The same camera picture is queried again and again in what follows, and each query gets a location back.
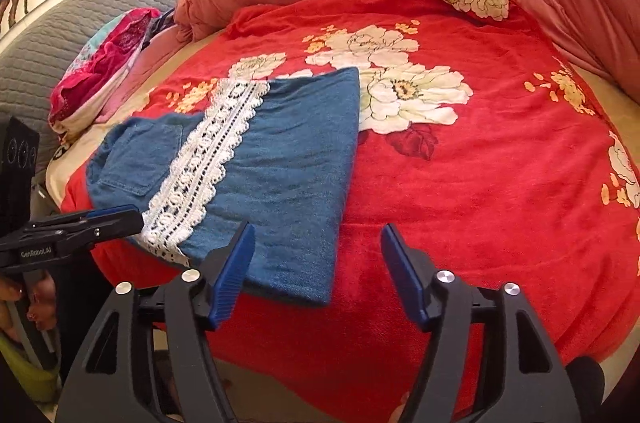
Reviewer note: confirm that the yellow green cloth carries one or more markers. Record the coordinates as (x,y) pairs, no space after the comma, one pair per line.
(25,373)

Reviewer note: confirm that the magenta floral pillow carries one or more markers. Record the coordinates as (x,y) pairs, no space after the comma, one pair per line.
(105,63)

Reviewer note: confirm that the person's leg dark trousers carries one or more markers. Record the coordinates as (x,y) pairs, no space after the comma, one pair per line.
(585,388)

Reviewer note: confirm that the grey quilted headboard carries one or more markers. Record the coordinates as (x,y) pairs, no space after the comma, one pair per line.
(100,3)

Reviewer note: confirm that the red floral blanket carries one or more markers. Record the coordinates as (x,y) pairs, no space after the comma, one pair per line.
(475,203)

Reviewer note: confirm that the blue denim pants lace trim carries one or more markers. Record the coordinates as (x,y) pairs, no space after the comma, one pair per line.
(290,183)

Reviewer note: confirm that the person's left hand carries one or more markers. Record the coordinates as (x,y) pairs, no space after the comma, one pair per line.
(42,305)

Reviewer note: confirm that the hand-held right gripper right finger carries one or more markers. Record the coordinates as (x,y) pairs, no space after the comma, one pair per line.
(405,273)

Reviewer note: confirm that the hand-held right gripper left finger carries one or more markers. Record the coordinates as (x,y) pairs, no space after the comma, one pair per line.
(232,273)

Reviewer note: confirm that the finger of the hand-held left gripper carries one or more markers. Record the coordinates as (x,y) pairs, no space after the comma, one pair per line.
(120,225)
(107,211)

